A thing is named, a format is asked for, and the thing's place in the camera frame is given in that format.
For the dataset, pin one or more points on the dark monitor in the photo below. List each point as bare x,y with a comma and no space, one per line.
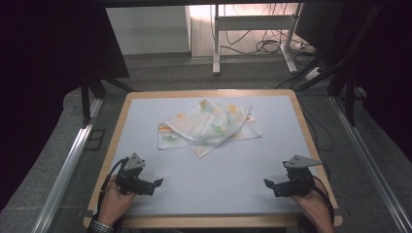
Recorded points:
317,24

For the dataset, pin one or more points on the person's left hand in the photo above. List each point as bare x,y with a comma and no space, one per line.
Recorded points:
113,204

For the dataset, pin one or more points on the white power strip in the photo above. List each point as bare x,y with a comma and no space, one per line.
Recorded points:
313,73

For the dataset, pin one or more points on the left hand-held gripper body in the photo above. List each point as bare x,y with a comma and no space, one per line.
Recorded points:
132,181

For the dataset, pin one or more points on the black metal stand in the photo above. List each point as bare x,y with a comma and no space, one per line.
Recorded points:
348,81
85,97

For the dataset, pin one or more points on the white desk frame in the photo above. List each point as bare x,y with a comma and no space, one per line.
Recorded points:
252,22

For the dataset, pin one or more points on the white leaf-print cloth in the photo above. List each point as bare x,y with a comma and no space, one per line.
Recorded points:
207,126

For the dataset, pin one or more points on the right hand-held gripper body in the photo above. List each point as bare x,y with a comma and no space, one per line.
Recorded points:
296,186

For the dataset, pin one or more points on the white cabinet panel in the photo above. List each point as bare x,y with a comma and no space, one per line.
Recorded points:
147,29

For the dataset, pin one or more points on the person's right hand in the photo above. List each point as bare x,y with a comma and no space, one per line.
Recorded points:
314,208

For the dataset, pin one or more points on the aluminium floor rail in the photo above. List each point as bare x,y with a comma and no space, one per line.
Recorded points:
68,168
366,155

